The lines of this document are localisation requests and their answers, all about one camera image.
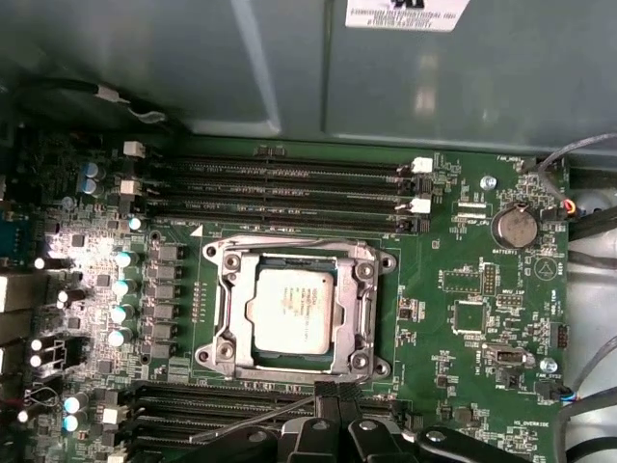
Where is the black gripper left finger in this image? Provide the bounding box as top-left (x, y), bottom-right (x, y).
top-left (188, 383), bottom-right (341, 463)

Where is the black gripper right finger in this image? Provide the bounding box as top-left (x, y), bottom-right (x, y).
top-left (338, 383), bottom-right (526, 463)

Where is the wire locking lever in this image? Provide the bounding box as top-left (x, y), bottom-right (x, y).
top-left (188, 395), bottom-right (317, 443)
top-left (219, 235), bottom-right (387, 257)

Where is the silver CPU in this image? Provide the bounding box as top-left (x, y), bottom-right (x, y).
top-left (250, 258), bottom-right (341, 356)

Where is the CPU socket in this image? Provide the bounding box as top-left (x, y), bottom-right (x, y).
top-left (195, 235), bottom-right (399, 382)

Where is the green motherboard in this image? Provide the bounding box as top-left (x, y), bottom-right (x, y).
top-left (0, 134), bottom-right (579, 463)

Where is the round coin battery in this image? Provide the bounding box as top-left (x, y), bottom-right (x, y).
top-left (495, 204), bottom-right (538, 248)

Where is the black PC case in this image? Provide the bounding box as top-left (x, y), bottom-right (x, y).
top-left (0, 0), bottom-right (617, 463)

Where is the white barcode sticker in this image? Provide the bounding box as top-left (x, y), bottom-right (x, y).
top-left (344, 0), bottom-right (471, 31)

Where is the black sleeved cable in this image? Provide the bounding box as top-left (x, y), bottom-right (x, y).
top-left (567, 204), bottom-right (617, 245)

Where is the thin fan wire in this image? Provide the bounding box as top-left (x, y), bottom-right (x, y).
top-left (532, 133), bottom-right (617, 199)

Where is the black tied cable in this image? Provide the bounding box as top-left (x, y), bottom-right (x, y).
top-left (0, 76), bottom-right (170, 131)

